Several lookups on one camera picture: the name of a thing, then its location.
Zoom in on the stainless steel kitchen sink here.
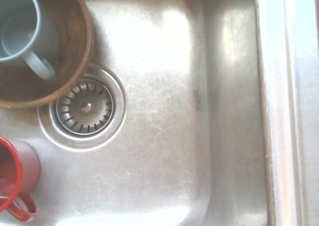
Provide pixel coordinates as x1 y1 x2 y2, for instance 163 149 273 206
0 0 319 226

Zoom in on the metal sink drain strainer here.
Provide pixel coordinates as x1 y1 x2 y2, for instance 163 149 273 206
37 63 127 151

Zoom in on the brown wooden bowl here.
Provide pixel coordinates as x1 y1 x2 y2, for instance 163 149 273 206
0 0 95 109

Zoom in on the grey-blue ceramic mug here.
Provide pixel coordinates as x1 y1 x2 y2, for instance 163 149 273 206
0 0 60 80

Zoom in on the red ceramic mug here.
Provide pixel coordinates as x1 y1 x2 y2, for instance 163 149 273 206
0 136 40 223

